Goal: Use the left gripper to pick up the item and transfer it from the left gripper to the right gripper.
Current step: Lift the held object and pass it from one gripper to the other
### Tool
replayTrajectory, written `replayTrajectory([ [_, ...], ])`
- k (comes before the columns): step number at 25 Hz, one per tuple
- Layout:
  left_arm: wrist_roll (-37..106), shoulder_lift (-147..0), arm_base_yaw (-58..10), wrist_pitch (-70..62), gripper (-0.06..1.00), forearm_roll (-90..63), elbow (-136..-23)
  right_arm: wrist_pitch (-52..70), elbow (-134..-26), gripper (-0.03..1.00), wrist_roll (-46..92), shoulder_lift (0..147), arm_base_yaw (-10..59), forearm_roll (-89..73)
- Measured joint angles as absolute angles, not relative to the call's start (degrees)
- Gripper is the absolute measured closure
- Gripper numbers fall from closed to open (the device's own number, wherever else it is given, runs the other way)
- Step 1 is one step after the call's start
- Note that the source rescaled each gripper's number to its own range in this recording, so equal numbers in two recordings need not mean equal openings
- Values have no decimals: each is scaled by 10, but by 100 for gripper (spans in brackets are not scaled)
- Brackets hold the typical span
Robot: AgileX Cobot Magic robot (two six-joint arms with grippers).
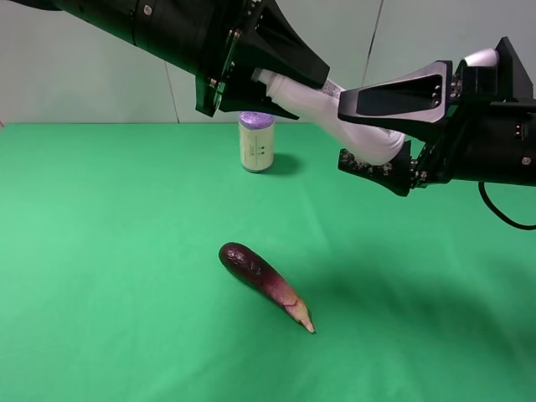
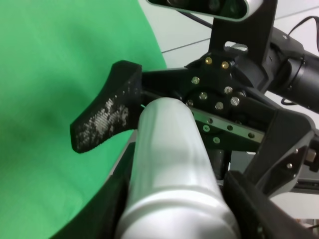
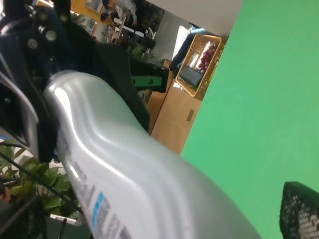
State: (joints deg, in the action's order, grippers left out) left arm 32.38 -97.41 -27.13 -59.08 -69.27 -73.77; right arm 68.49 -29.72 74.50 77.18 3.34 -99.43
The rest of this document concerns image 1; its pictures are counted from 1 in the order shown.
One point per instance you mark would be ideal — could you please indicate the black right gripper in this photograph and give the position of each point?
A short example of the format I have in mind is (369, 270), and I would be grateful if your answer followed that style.
(490, 142)

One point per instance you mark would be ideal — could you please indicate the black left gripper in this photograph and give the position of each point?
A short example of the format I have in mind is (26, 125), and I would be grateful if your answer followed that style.
(235, 38)

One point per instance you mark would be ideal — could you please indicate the white bottle black cap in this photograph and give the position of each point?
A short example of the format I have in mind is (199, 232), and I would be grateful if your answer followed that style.
(369, 144)

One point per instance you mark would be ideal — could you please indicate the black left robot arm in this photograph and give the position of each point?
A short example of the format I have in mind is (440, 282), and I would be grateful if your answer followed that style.
(163, 28)

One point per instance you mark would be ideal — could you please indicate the purple garbage bag roll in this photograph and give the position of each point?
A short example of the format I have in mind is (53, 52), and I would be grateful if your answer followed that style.
(257, 138)

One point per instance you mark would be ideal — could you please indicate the purple eggplant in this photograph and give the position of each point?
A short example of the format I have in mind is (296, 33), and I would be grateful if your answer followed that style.
(256, 272)

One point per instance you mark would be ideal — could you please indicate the green tablecloth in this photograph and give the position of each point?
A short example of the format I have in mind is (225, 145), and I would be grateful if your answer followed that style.
(143, 263)

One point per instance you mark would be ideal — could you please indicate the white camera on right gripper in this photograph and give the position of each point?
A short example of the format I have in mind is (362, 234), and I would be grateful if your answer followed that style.
(494, 74)

